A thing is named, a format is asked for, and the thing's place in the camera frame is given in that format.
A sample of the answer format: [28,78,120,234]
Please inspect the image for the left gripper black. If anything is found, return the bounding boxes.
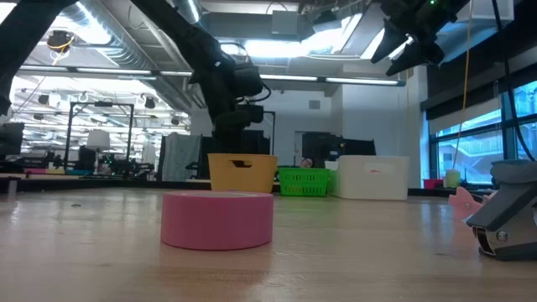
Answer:
[211,104,266,155]

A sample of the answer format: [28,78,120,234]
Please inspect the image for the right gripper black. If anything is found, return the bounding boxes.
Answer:
[370,0,472,78]

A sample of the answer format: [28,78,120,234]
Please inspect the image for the pink tape roll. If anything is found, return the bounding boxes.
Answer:
[160,190,274,252]

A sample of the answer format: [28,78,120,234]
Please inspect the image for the pink staple remover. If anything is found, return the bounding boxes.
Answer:
[447,186,497,221]

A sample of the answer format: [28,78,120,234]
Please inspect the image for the yellow plastic bin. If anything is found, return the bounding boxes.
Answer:
[207,153,279,195]

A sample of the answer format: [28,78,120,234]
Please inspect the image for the grey hanging cloth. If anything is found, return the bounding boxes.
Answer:
[161,133,203,182]

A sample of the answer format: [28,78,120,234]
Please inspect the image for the green plastic basket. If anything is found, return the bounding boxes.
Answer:
[277,166,333,198]

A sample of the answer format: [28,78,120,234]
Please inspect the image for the grey ceiling box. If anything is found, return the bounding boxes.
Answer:
[271,10,316,42]

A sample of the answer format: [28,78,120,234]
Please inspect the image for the large glass window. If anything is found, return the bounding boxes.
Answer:
[428,81,537,186]

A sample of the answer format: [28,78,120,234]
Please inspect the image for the white lamp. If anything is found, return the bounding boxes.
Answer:
[86,128,112,175]

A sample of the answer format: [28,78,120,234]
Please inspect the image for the long ceiling light bar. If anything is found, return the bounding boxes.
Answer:
[18,65,407,88]

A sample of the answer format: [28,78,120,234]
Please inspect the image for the yellow-green cup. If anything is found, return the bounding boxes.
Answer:
[444,169,462,190]

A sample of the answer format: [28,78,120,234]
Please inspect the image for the white plastic bin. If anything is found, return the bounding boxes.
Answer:
[336,155,411,201]

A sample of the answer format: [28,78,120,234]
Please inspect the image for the black metal frame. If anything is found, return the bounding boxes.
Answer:
[63,102,135,171]
[263,109,277,157]

